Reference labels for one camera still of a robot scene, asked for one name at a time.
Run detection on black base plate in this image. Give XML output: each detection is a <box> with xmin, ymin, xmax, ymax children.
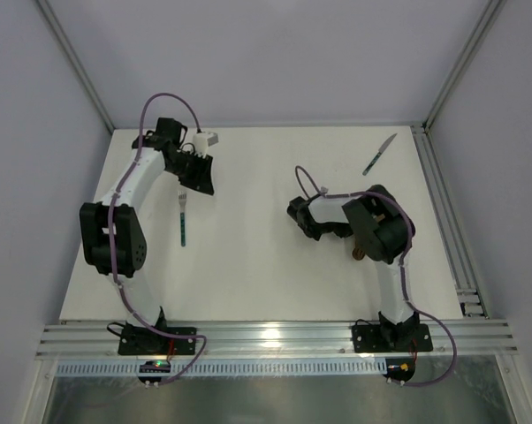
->
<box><xmin>351</xmin><ymin>320</ymin><xmax>434</xmax><ymax>353</ymax></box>
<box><xmin>118</xmin><ymin>325</ymin><xmax>197</xmax><ymax>356</ymax></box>

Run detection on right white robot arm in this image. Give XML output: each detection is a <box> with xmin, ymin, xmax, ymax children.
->
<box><xmin>286</xmin><ymin>185</ymin><xmax>432</xmax><ymax>353</ymax></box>

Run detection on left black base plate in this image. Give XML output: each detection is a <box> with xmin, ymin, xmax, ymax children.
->
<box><xmin>118</xmin><ymin>325</ymin><xmax>197</xmax><ymax>356</ymax></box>

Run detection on left aluminium frame post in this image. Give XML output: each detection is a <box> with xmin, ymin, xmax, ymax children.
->
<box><xmin>33</xmin><ymin>0</ymin><xmax>116</xmax><ymax>134</ymax></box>

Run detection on fork with green handle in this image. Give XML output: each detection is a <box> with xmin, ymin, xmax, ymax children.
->
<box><xmin>178</xmin><ymin>190</ymin><xmax>187</xmax><ymax>247</ymax></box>

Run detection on aluminium frame post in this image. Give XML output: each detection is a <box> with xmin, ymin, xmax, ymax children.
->
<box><xmin>422</xmin><ymin>0</ymin><xmax>506</xmax><ymax>132</ymax></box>
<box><xmin>33</xmin><ymin>0</ymin><xmax>116</xmax><ymax>134</ymax></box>

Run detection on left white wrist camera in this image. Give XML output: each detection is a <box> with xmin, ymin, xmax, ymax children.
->
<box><xmin>192</xmin><ymin>132</ymin><xmax>218</xmax><ymax>157</ymax></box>

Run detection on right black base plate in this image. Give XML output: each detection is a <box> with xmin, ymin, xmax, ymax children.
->
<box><xmin>351</xmin><ymin>320</ymin><xmax>434</xmax><ymax>353</ymax></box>

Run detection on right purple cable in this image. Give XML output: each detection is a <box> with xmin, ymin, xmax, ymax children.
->
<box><xmin>294</xmin><ymin>165</ymin><xmax>460</xmax><ymax>389</ymax></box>

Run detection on knife with green handle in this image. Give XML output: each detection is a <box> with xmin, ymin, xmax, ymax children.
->
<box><xmin>362</xmin><ymin>133</ymin><xmax>398</xmax><ymax>176</ymax></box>

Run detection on right aluminium frame post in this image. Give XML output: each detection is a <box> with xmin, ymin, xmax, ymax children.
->
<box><xmin>422</xmin><ymin>0</ymin><xmax>506</xmax><ymax>132</ymax></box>

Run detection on brown cloth napkin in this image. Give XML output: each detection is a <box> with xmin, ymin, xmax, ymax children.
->
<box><xmin>352</xmin><ymin>241</ymin><xmax>366</xmax><ymax>261</ymax></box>

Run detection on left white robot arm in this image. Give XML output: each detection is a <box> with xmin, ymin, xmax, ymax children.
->
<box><xmin>80</xmin><ymin>117</ymin><xmax>218</xmax><ymax>355</ymax></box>

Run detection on aluminium mounting rail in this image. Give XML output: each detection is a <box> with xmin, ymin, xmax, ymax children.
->
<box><xmin>35</xmin><ymin>319</ymin><xmax>518</xmax><ymax>360</ymax></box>

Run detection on right side aluminium rail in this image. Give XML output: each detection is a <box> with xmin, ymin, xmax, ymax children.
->
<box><xmin>411</xmin><ymin>125</ymin><xmax>490</xmax><ymax>319</ymax></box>

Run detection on slotted cable duct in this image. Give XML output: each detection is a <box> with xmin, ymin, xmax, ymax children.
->
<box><xmin>55</xmin><ymin>357</ymin><xmax>387</xmax><ymax>378</ymax></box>

